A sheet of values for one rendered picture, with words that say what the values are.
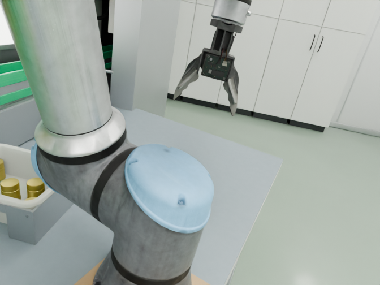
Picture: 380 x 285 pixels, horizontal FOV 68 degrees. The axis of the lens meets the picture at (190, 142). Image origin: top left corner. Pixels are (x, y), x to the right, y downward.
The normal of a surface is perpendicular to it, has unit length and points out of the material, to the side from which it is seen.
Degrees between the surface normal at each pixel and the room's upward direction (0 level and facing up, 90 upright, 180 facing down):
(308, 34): 90
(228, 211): 0
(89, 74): 94
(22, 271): 0
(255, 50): 90
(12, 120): 90
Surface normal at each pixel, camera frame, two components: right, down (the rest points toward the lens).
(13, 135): 0.97, 0.22
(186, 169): 0.35, -0.84
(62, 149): 0.02, -0.03
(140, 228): -0.44, 0.24
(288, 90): -0.17, 0.39
